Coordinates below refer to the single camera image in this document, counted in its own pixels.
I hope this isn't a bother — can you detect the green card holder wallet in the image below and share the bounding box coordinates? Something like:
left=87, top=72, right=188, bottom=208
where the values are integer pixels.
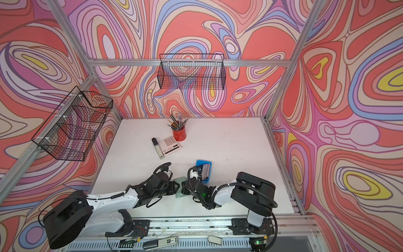
left=174, top=176, right=190, bottom=198

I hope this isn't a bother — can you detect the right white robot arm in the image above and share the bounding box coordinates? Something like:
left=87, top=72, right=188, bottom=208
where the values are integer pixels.
left=181, top=171, right=278, bottom=228

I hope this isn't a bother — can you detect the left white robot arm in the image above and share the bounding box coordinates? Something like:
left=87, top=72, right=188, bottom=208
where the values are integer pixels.
left=43, top=171, right=180, bottom=249

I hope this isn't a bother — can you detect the stack of credit cards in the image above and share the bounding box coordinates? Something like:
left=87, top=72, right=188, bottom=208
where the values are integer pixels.
left=199, top=163, right=211, bottom=181

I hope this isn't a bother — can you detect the blue plastic card tray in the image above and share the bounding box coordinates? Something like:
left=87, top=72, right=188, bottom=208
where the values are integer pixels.
left=196, top=160, right=212, bottom=184

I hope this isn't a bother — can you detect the grey stapler black tip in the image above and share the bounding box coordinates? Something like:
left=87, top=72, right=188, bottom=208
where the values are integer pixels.
left=152, top=138, right=165, bottom=159

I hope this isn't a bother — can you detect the pink calculator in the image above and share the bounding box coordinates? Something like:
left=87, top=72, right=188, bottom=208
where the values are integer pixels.
left=158, top=136, right=181, bottom=155

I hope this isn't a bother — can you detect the small grey oval object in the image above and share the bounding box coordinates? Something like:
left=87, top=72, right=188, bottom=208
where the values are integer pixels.
left=207, top=236, right=223, bottom=246

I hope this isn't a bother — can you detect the red metal pen cup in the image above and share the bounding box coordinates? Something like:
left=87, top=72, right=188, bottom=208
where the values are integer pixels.
left=172, top=127, right=186, bottom=142

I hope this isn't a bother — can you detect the grey remote device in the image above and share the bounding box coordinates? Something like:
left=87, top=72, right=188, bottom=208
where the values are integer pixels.
left=142, top=236, right=178, bottom=251

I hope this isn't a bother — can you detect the pens and pencils bunch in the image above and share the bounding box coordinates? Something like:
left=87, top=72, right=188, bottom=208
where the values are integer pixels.
left=169, top=114, right=188, bottom=131

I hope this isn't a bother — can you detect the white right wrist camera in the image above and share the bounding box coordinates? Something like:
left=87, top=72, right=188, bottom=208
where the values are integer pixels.
left=189, top=170, right=202, bottom=181

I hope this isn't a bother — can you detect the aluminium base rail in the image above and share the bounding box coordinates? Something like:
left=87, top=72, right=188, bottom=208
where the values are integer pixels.
left=73, top=212, right=321, bottom=240

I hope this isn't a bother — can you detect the black wire basket left wall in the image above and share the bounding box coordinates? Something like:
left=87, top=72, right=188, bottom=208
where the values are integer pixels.
left=31, top=86, right=113, bottom=161

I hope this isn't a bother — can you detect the black wire basket wall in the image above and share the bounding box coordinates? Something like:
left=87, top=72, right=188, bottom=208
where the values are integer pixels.
left=157, top=52, right=226, bottom=90
left=31, top=86, right=113, bottom=161

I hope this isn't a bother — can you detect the black wire basket back wall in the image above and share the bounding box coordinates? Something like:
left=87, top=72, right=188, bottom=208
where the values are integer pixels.
left=157, top=52, right=226, bottom=90

